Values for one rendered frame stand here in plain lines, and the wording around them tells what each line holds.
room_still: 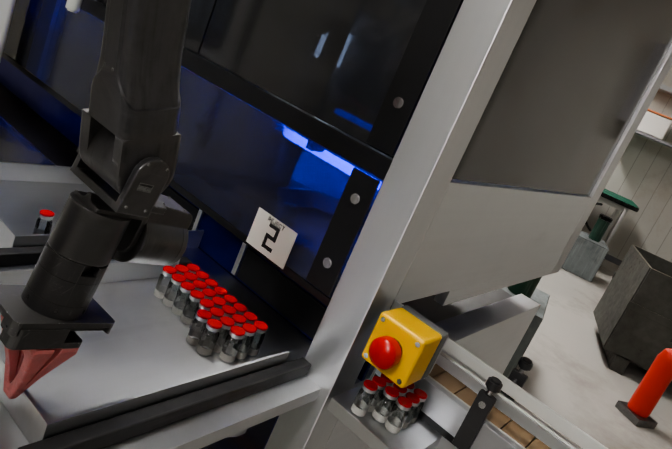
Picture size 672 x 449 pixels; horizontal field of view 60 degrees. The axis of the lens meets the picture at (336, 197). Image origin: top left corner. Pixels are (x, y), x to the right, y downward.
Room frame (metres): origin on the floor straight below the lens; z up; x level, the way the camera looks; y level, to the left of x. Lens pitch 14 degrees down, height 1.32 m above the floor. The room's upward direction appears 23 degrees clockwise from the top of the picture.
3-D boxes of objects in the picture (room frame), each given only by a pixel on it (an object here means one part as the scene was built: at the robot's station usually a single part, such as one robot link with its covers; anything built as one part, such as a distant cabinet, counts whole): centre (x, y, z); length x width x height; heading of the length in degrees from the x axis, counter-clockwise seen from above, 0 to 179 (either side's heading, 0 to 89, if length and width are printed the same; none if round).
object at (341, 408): (0.74, -0.20, 0.87); 0.14 x 0.13 x 0.02; 147
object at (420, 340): (0.72, -0.16, 0.99); 0.08 x 0.07 x 0.07; 147
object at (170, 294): (0.75, 0.12, 0.90); 0.18 x 0.02 x 0.05; 57
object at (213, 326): (0.70, 0.08, 0.90); 0.02 x 0.02 x 0.05
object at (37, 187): (0.94, 0.40, 0.90); 0.34 x 0.26 x 0.04; 147
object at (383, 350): (0.68, -0.14, 0.99); 0.04 x 0.04 x 0.04; 57
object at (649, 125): (7.90, -3.30, 1.88); 0.52 x 0.43 x 0.29; 72
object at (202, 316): (0.71, 0.10, 0.90); 0.02 x 0.02 x 0.05
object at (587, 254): (6.57, -2.59, 0.42); 0.84 x 0.67 x 0.84; 74
